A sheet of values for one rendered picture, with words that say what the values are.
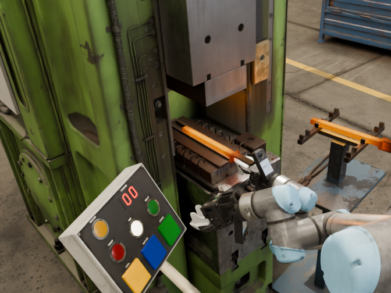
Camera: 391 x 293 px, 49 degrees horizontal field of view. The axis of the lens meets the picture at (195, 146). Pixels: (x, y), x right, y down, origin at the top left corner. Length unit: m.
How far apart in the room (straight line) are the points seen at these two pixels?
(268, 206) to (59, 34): 1.02
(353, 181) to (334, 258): 1.31
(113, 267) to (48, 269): 1.62
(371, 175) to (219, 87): 0.92
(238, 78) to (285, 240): 0.68
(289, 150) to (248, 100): 1.71
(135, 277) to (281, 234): 0.44
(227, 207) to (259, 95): 0.83
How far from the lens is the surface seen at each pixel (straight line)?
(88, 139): 1.71
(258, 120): 1.98
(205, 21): 1.41
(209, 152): 1.77
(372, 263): 0.74
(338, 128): 1.91
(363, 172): 2.14
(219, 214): 1.21
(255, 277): 2.33
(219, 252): 1.86
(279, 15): 1.90
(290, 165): 3.38
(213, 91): 1.51
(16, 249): 3.06
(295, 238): 1.13
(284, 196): 1.10
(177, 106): 2.08
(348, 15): 5.49
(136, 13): 1.41
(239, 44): 1.54
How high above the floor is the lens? 1.98
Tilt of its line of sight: 33 degrees down
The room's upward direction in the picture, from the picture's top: 5 degrees counter-clockwise
